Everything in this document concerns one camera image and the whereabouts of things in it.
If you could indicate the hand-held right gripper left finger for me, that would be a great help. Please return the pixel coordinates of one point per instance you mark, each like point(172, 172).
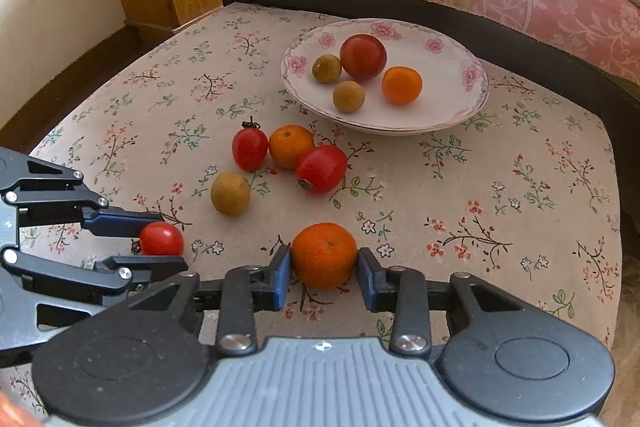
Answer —
point(281, 279)

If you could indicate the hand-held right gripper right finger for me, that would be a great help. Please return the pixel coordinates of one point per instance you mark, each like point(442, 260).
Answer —
point(369, 279)

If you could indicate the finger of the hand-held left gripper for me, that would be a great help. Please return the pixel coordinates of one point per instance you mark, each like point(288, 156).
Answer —
point(125, 223)
point(145, 263)

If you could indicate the red cherry tomato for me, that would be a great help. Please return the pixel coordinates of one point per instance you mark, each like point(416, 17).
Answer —
point(161, 239)
point(321, 169)
point(249, 149)

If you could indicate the white floral plate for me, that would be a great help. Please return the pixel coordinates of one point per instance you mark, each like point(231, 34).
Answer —
point(390, 132)
point(425, 112)

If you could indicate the brown longan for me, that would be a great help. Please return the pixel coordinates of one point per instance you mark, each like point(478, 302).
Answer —
point(349, 96)
point(230, 193)
point(327, 68)

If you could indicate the large red tomato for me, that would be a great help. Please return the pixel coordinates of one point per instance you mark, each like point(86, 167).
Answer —
point(363, 57)

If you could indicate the orange cherry tomato top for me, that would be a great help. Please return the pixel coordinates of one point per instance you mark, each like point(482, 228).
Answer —
point(291, 146)

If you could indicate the floral tablecloth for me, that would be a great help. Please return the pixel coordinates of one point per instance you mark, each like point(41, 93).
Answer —
point(475, 187)

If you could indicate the dark bed frame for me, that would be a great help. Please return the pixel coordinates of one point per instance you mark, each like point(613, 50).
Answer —
point(300, 2)

